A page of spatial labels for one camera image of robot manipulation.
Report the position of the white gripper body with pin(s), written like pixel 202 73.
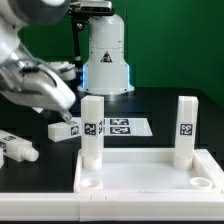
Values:
pixel 35 86

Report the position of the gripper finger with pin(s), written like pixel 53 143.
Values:
pixel 67 117

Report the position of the white desk top tray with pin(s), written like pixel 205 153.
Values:
pixel 140 170

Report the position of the white marker sheet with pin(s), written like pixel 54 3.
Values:
pixel 114 127

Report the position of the white front fence bar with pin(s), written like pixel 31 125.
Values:
pixel 111 207

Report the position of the black camera stand pole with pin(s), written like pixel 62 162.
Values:
pixel 77 55

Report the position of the black camera on stand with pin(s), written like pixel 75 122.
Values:
pixel 90 8

